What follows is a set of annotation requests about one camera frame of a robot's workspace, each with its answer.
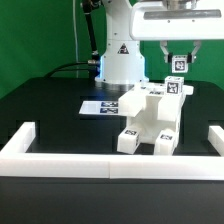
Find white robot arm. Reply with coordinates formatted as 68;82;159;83
81;0;224;86

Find white chair seat part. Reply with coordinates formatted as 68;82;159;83
133;112;181;144

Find white thin cable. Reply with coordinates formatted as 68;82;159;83
72;0;81;79

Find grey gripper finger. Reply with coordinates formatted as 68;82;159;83
187;40;202;63
160;41;172;63

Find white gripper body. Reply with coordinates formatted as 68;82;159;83
129;0;224;41

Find small tag cube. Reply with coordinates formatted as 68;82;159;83
172;55;188;73
165;76;184;95

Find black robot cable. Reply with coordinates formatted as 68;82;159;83
44;13;101;79

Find white U-shaped fence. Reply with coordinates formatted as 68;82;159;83
0;122;224;180

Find white marker sheet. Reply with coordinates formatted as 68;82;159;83
79;101;118;115

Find white chair back frame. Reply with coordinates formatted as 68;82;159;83
118;83;194;121

